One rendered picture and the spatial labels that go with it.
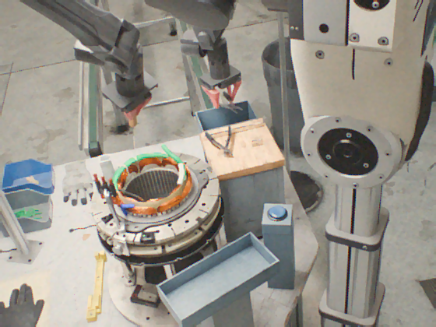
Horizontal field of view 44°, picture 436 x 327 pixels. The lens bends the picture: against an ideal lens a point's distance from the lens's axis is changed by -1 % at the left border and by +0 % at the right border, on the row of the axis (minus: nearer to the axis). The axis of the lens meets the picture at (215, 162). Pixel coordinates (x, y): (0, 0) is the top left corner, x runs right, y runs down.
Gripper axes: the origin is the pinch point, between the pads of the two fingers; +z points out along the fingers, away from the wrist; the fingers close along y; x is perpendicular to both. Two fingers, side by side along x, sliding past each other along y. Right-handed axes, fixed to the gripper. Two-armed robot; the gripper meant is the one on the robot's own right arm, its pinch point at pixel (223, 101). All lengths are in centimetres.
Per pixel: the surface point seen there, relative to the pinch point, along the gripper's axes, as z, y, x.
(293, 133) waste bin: 97, -85, -74
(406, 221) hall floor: 111, -91, 1
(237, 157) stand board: 5.0, 8.9, 18.2
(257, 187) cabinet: 12.9, 7.1, 23.9
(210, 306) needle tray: 6, 40, 52
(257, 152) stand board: 5.0, 3.7, 20.3
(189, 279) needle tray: 9, 39, 42
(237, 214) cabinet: 21.2, 13.2, 21.6
